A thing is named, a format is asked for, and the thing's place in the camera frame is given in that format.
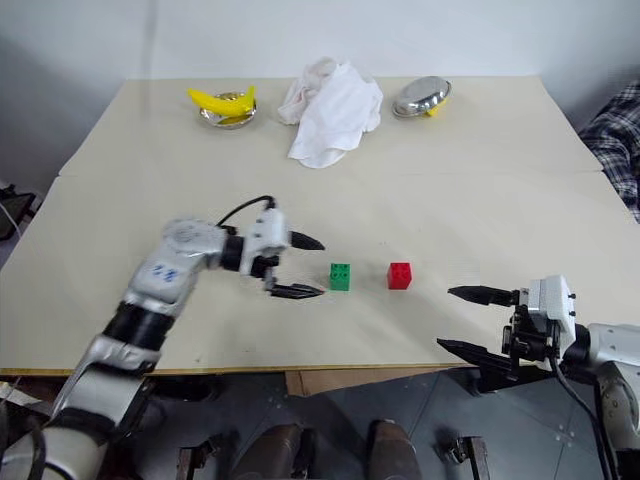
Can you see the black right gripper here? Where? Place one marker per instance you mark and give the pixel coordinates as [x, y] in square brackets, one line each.
[530, 340]

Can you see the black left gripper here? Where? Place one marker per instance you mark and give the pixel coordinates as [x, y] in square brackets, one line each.
[266, 265]

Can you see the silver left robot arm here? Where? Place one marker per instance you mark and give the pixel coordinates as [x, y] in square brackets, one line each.
[150, 280]

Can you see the green toy cube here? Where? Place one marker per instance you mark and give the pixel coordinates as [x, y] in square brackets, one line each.
[340, 277]

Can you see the red toy cube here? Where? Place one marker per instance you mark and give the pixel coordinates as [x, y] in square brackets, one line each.
[400, 276]

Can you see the dark brown rounded shape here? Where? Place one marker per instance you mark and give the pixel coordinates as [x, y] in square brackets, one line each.
[272, 452]
[392, 450]

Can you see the white crumpled cloth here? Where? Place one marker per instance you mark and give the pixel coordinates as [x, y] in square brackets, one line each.
[335, 110]

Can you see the upright steel bowl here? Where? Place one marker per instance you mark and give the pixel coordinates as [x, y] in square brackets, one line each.
[235, 120]

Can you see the yellow banana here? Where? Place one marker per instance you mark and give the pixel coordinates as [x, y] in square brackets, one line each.
[220, 102]

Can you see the overturned steel bowl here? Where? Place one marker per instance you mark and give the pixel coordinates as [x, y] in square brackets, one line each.
[420, 97]

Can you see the small yellow object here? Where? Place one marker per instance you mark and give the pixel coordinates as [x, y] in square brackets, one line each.
[437, 110]

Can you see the blue plaid fabric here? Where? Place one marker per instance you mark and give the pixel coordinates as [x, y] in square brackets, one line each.
[617, 135]

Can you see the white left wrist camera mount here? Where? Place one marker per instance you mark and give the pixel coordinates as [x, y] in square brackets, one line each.
[270, 230]

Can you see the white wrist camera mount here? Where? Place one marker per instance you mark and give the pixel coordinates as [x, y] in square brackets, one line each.
[550, 300]
[270, 230]

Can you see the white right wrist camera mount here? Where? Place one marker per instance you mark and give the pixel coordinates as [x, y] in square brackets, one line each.
[550, 300]

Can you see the dark metal frame bracket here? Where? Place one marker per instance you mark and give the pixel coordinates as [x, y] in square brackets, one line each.
[467, 455]
[197, 457]

